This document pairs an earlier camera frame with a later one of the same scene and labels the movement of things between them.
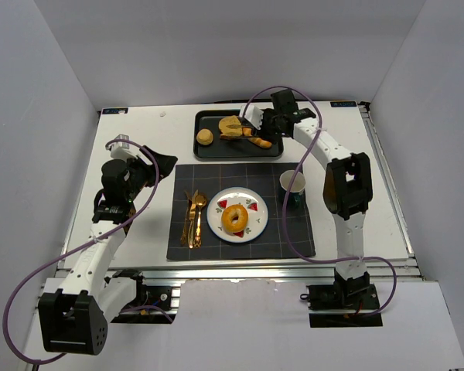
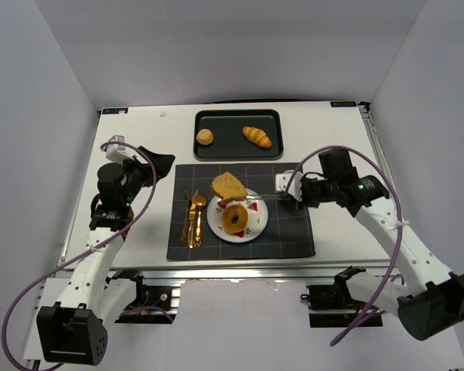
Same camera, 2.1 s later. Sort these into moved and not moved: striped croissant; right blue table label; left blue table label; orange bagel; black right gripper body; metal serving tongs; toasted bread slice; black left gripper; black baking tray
Moved: metal serving tongs; toasted bread slice; black right gripper body
Not moved: striped croissant; left blue table label; right blue table label; orange bagel; black left gripper; black baking tray
